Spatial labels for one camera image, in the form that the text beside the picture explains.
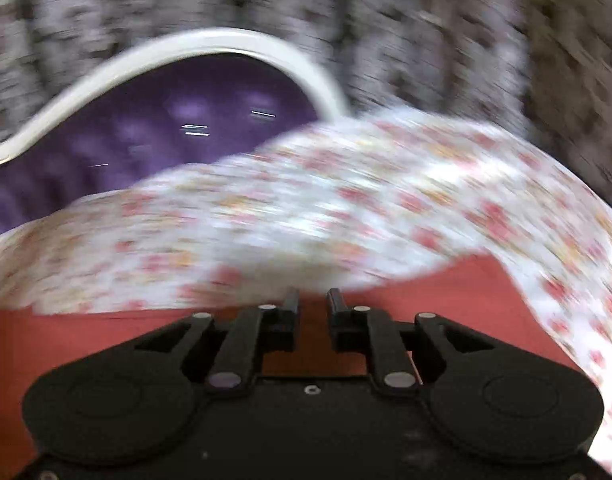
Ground floral bed sheet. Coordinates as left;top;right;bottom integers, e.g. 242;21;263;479
0;108;612;473

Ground grey damask curtain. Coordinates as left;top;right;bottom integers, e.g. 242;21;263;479
0;0;612;206

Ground purple tufted white-framed headboard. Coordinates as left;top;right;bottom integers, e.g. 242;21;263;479
0;27;349;234

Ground red pants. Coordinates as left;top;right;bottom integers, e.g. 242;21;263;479
0;256;574;479

